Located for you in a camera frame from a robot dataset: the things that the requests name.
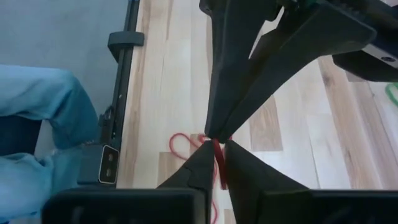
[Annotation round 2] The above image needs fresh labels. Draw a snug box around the person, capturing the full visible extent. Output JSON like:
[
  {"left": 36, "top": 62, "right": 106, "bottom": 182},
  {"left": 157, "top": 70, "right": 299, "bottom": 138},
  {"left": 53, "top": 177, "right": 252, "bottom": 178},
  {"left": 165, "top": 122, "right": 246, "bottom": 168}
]
[{"left": 0, "top": 63, "right": 100, "bottom": 222}]

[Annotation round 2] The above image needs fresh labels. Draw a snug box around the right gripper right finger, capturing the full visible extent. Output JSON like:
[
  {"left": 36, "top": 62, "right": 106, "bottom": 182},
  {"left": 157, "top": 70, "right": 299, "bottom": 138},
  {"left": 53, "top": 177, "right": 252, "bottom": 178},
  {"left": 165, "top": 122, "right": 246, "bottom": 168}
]
[{"left": 224, "top": 139, "right": 309, "bottom": 224}]

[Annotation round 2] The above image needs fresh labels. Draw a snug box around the green rubber band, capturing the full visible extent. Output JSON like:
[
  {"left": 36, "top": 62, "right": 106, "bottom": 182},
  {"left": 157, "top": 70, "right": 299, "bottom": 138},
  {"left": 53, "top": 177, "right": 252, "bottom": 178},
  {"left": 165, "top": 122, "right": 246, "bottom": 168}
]
[{"left": 384, "top": 82, "right": 398, "bottom": 107}]

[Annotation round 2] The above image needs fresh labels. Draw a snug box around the red rubber band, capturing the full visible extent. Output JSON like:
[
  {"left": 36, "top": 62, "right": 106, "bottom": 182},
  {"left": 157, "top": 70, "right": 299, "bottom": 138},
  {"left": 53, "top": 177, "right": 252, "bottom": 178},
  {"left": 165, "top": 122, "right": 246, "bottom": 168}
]
[{"left": 169, "top": 133, "right": 233, "bottom": 224}]

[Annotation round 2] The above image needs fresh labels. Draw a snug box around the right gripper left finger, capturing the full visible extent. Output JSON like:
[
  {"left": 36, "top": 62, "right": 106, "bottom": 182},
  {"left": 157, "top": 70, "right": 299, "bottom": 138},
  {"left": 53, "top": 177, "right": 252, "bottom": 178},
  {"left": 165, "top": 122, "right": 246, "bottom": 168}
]
[{"left": 157, "top": 140, "right": 216, "bottom": 224}]

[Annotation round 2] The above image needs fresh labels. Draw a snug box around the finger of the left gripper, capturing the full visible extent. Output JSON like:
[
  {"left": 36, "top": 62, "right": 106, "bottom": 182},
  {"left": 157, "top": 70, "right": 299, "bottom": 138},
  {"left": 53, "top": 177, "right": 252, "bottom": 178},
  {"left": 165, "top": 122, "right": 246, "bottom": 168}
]
[
  {"left": 200, "top": 0, "right": 282, "bottom": 139},
  {"left": 217, "top": 2, "right": 377, "bottom": 142}
]

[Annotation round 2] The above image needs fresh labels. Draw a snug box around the black table-level camera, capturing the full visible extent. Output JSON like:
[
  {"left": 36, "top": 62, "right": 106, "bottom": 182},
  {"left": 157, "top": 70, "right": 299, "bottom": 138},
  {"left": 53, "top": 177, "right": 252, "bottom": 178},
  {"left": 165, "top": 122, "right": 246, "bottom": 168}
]
[{"left": 77, "top": 144, "right": 121, "bottom": 187}]

